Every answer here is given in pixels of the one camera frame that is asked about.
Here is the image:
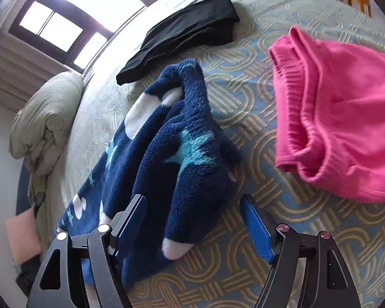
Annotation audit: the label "grey-green folded quilt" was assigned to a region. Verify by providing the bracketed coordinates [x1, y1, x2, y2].
[9, 71, 84, 254]

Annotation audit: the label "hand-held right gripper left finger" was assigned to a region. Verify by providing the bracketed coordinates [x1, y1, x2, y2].
[26, 194, 147, 308]

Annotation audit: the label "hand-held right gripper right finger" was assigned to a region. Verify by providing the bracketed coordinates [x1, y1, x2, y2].
[239, 194, 362, 308]

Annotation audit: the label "dark blue bed frame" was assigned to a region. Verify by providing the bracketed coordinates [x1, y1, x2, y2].
[15, 163, 31, 219]

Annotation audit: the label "blue patterned bed blanket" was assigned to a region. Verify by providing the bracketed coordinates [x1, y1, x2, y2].
[46, 0, 385, 308]

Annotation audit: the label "blue fleece star-print pants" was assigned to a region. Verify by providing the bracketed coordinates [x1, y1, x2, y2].
[56, 58, 243, 291]

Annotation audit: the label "dark-framed window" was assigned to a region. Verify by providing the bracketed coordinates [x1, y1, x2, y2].
[8, 0, 146, 74]

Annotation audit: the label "pink cushion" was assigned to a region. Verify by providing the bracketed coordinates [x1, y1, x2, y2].
[5, 208, 42, 265]

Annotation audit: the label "pink pants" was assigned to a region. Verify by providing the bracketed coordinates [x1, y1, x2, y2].
[268, 26, 385, 204]

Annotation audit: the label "black pants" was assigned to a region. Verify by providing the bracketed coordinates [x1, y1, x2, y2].
[116, 0, 240, 86]

